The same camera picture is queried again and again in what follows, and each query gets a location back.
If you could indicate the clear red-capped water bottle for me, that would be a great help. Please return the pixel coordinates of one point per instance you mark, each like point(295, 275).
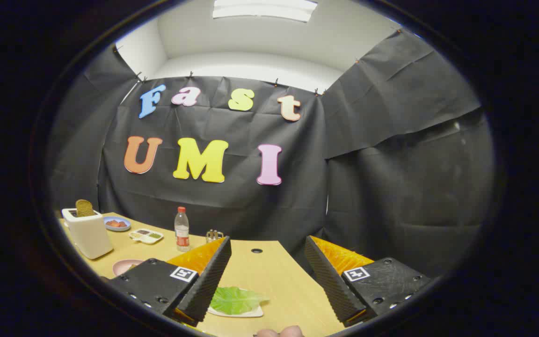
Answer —
point(182, 234)

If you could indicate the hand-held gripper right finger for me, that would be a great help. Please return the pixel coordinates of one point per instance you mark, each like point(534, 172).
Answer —
point(330, 285)

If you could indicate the white square plate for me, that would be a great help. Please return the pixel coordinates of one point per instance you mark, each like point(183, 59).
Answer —
point(251, 312)

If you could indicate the white sectioned condiment dish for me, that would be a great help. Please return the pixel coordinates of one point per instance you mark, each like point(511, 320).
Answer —
point(145, 239)

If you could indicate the brown bread slice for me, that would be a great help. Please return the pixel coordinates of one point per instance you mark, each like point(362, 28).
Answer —
point(83, 208)

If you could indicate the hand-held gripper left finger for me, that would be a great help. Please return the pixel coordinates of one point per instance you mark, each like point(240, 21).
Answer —
point(206, 285)

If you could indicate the red meat slices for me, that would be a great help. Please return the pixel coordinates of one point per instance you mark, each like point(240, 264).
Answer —
point(116, 223)

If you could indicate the green lettuce leaf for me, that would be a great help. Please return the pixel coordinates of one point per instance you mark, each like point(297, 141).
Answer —
point(234, 299)

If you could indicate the pink plate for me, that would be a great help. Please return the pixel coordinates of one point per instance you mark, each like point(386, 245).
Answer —
point(122, 267)

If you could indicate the blue plate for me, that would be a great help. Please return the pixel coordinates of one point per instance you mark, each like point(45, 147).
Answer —
point(123, 220)

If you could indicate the white toaster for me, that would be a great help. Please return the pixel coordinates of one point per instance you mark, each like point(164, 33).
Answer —
point(89, 234)

